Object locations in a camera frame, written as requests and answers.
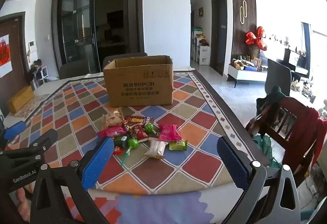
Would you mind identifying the brown entry door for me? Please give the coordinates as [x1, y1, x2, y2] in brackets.
[0, 12, 29, 87]

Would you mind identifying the colourful checkered tablecloth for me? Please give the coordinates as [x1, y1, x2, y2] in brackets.
[0, 67, 271, 196]

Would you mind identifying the person's left hand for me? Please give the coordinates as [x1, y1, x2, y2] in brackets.
[10, 186, 34, 210]

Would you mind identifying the black bag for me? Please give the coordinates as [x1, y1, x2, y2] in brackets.
[26, 59, 43, 79]

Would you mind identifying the brown cardboard box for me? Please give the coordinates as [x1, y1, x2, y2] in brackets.
[103, 56, 174, 108]

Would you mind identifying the red cloth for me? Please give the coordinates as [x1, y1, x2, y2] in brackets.
[287, 108, 327, 171]

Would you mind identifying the light green snack packet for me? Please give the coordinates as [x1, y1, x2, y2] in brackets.
[169, 140, 188, 151]

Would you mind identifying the brown wooden chair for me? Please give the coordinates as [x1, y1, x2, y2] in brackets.
[245, 96, 327, 181]

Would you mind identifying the dark green cloth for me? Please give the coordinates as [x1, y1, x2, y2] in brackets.
[257, 85, 286, 112]

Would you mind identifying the white stool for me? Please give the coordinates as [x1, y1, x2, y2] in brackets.
[32, 66, 49, 85]

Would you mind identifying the cream snack packet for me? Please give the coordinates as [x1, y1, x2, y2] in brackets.
[144, 138, 166, 160]

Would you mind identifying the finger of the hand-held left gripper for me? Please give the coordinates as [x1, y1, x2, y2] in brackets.
[0, 129, 58, 167]
[0, 116, 26, 149]

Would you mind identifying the dark green snack packet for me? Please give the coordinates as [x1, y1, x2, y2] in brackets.
[114, 135, 132, 148]

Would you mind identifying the pastel patterned cloth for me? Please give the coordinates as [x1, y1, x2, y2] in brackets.
[59, 187, 246, 224]

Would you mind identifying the black monitor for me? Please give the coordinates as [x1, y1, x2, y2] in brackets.
[289, 49, 308, 74]

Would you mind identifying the pink snack packet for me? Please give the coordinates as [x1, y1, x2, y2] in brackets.
[97, 126, 127, 140]
[157, 124, 179, 142]

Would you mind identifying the white storage shelf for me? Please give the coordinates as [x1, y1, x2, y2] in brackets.
[193, 27, 210, 66]

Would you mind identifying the black chair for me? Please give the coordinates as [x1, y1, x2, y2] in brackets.
[264, 59, 292, 97]

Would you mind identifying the dark interior door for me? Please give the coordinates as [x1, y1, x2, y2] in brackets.
[211, 0, 228, 75]

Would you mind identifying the green lollipop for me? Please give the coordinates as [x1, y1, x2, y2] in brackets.
[144, 123, 159, 137]
[120, 138, 139, 166]

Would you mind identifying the red foil balloon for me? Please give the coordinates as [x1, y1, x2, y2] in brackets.
[245, 26, 268, 51]

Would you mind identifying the green plastic bag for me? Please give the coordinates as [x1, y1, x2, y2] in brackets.
[253, 135, 281, 168]

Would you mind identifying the red paper door poster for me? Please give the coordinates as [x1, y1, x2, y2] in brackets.
[0, 34, 13, 78]

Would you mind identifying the purple striped coffee packet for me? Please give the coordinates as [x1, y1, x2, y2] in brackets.
[124, 115, 154, 127]

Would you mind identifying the low white cabinet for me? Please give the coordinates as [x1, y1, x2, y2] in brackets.
[227, 63, 267, 88]

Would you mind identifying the red snack packet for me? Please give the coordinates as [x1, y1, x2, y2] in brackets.
[134, 128, 146, 141]

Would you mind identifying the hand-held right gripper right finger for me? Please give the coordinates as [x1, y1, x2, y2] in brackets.
[217, 136, 301, 224]

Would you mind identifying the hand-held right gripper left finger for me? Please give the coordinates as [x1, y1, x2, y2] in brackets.
[30, 136, 115, 224]

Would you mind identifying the dark framed glass door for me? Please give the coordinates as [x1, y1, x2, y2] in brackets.
[52, 0, 143, 74]

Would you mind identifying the beige snack packet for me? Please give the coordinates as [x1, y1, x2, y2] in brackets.
[102, 108, 125, 129]

